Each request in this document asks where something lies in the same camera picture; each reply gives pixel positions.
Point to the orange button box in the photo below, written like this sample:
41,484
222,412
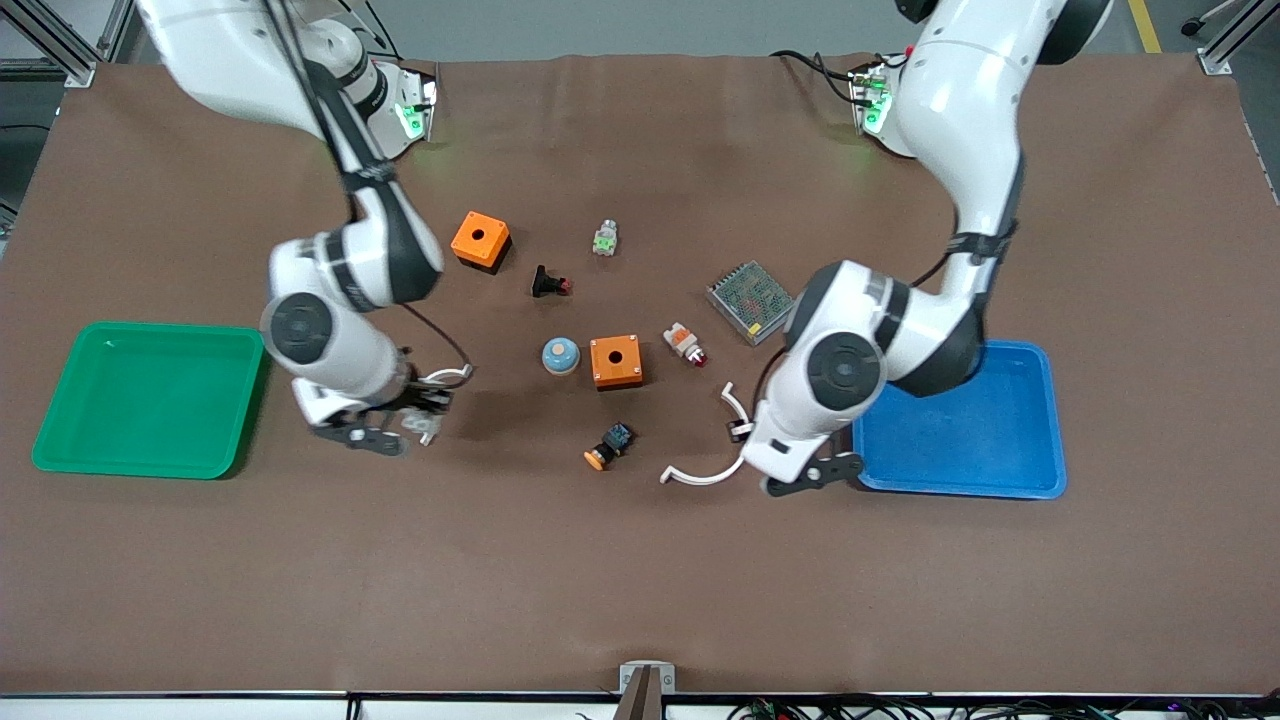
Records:
615,361

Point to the blue plastic tray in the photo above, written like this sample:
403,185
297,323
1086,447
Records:
980,440

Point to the green and white switch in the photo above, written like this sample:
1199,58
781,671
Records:
605,239

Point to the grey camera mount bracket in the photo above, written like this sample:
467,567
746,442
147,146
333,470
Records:
647,678

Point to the orange and blue push button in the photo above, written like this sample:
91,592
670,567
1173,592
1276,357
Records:
610,444

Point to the blue dome buzzer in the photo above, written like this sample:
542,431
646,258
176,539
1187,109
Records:
560,356

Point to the brown table cover sheet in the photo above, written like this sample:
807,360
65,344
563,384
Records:
300,580

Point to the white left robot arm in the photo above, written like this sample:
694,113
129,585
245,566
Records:
960,120

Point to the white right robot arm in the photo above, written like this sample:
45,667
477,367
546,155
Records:
330,330

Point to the green plastic tray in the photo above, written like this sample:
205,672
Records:
150,400

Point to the large white pipe clamp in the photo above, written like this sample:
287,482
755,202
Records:
700,477

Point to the orange box with black base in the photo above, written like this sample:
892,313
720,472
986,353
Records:
478,238

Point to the white table edge rail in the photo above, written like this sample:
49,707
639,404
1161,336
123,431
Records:
200,708

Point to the white and red indicator lamp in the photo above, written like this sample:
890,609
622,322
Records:
683,342

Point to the white circuit breaker red lever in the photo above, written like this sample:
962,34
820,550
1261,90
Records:
420,426

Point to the metal mesh power supply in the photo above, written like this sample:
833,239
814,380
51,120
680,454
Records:
745,298

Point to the black square push button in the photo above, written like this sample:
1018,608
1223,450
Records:
547,282

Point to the small white pipe clamp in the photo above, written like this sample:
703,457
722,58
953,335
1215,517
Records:
450,373

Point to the aluminium frame profile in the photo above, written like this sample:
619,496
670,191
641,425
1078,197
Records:
60,40
1235,35

